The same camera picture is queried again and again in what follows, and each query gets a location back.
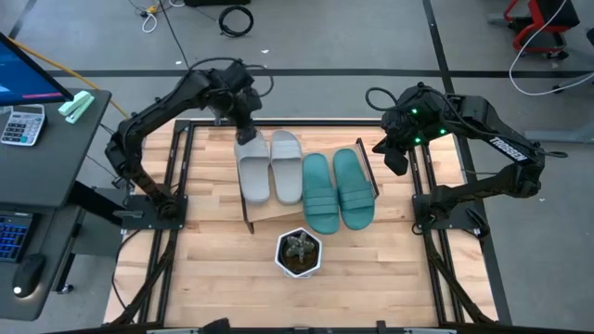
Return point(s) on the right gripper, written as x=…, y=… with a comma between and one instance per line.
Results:
x=415, y=118

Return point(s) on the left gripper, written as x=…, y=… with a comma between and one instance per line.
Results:
x=241, y=93

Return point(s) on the grey foam slide sandal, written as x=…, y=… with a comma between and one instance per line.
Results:
x=287, y=167
x=253, y=171

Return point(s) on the teal foam slide sandal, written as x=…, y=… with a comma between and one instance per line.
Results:
x=353, y=190
x=320, y=195

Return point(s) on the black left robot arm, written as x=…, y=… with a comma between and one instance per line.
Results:
x=139, y=120

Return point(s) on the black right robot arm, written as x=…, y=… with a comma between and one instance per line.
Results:
x=510, y=148

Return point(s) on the small green cactus plant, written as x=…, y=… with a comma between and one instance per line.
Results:
x=299, y=248

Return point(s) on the white hexagonal plant pot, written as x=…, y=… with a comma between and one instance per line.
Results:
x=299, y=275

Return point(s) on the grey desk leg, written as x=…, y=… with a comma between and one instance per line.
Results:
x=557, y=136

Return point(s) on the black desk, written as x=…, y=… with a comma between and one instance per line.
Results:
x=46, y=171

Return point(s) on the red and black chair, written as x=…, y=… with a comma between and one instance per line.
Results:
x=557, y=14

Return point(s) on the grey desk calculator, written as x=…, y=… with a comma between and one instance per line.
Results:
x=23, y=125

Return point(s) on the computer monitor with blue screen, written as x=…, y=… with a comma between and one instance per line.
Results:
x=23, y=74

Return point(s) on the black keyboard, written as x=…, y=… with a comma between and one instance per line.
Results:
x=14, y=236

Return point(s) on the black computer mouse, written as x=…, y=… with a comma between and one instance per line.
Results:
x=28, y=276

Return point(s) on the black table frame rails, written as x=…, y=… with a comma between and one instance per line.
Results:
x=315, y=122

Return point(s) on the wooden shelf with black frame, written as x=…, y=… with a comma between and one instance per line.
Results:
x=278, y=211

